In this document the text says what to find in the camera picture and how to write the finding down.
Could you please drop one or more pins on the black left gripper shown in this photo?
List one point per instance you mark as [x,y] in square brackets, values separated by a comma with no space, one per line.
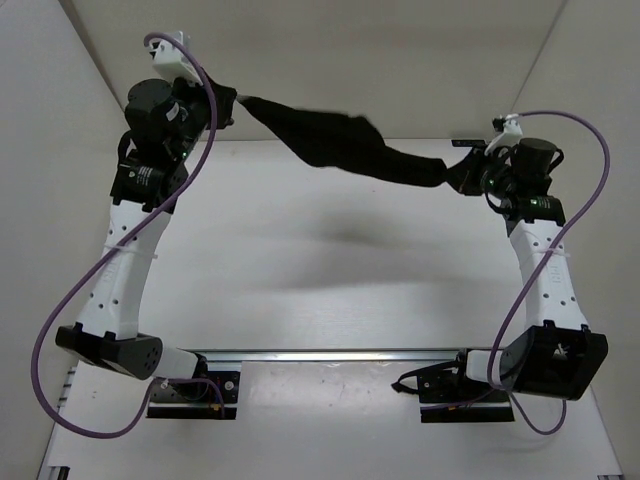
[226,98]

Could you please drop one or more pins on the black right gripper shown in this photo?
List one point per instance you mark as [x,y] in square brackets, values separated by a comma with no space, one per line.
[464,175]

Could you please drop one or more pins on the black skirt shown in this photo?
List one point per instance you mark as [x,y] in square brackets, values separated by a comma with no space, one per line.
[324,139]

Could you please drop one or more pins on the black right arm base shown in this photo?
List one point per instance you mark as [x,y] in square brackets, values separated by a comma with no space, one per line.
[447,396]

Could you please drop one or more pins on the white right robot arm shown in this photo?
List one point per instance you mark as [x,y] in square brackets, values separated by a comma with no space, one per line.
[558,354]

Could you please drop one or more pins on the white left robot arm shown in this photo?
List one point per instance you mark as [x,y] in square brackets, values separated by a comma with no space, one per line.
[106,333]

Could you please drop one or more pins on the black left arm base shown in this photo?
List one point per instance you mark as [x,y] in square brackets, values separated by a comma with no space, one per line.
[199,401]

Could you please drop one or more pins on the dark right corner label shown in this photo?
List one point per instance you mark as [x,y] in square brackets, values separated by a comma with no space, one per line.
[468,143]

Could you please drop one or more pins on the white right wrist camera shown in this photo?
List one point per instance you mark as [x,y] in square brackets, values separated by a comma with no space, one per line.
[508,133]

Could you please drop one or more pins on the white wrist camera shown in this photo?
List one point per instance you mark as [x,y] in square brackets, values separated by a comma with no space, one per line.
[508,133]
[170,63]

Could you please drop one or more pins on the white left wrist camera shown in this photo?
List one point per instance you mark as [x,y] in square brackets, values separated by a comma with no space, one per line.
[170,63]

